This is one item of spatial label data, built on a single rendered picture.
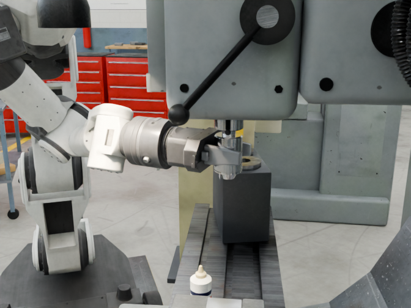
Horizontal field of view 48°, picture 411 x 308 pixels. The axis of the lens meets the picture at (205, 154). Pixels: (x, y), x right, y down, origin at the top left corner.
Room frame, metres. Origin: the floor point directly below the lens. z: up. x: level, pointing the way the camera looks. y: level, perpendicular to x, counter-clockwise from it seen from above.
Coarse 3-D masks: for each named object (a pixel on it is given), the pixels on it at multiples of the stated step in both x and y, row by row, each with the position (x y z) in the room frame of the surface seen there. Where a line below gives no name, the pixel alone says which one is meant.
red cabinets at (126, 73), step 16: (80, 64) 5.46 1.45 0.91; (96, 64) 5.44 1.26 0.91; (112, 64) 5.38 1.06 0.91; (128, 64) 5.33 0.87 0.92; (144, 64) 5.29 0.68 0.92; (48, 80) 5.52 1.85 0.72; (64, 80) 5.50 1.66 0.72; (80, 80) 5.47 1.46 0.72; (96, 80) 5.45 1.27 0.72; (112, 80) 5.38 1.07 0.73; (128, 80) 5.33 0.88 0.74; (144, 80) 5.29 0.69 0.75; (80, 96) 5.47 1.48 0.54; (96, 96) 5.44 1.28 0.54; (112, 96) 5.38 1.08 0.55; (128, 96) 5.34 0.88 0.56; (144, 96) 5.29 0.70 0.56; (160, 96) 5.25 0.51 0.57; (144, 112) 5.29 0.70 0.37; (160, 112) 5.24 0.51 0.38
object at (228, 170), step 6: (216, 144) 0.73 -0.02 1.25; (222, 144) 0.72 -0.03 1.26; (228, 144) 0.72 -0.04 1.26; (234, 144) 0.72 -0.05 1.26; (240, 144) 0.73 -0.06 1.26; (240, 150) 0.73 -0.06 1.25; (216, 168) 0.73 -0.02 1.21; (222, 168) 0.72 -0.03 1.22; (228, 168) 0.72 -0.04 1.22; (234, 168) 0.72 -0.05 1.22; (240, 168) 0.73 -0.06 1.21; (222, 174) 0.72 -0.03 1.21; (228, 174) 0.72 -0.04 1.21; (234, 174) 0.72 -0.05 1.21
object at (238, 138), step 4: (220, 132) 0.76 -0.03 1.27; (236, 132) 0.76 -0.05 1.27; (216, 136) 0.73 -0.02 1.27; (220, 136) 0.73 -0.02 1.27; (224, 136) 0.73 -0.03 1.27; (228, 136) 0.73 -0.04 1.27; (232, 136) 0.73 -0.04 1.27; (236, 136) 0.73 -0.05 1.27; (240, 136) 0.73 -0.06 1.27; (216, 140) 0.73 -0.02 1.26; (220, 140) 0.72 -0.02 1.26; (224, 140) 0.72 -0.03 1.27; (228, 140) 0.72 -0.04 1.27; (232, 140) 0.72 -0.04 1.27; (236, 140) 0.72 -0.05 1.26; (240, 140) 0.73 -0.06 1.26
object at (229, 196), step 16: (256, 160) 1.12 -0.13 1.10; (240, 176) 1.06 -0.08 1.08; (256, 176) 1.07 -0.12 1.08; (224, 192) 1.06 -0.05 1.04; (240, 192) 1.06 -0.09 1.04; (256, 192) 1.07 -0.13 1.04; (224, 208) 1.06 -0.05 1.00; (240, 208) 1.06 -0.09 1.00; (256, 208) 1.07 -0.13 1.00; (224, 224) 1.06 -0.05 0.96; (240, 224) 1.06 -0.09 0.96; (256, 224) 1.07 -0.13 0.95; (224, 240) 1.06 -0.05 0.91; (240, 240) 1.06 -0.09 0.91; (256, 240) 1.07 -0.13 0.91
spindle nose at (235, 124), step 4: (216, 120) 0.73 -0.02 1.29; (220, 120) 0.72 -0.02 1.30; (224, 120) 0.72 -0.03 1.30; (232, 120) 0.72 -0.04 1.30; (236, 120) 0.72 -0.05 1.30; (240, 120) 0.73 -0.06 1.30; (216, 124) 0.73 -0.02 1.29; (220, 124) 0.72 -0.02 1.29; (224, 124) 0.72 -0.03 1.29; (232, 124) 0.72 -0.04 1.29; (236, 124) 0.72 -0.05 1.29; (240, 124) 0.73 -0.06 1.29; (216, 128) 0.73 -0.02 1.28; (220, 128) 0.72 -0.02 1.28; (224, 128) 0.72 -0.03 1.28; (232, 128) 0.72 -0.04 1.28; (236, 128) 0.72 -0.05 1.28; (240, 128) 0.73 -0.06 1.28
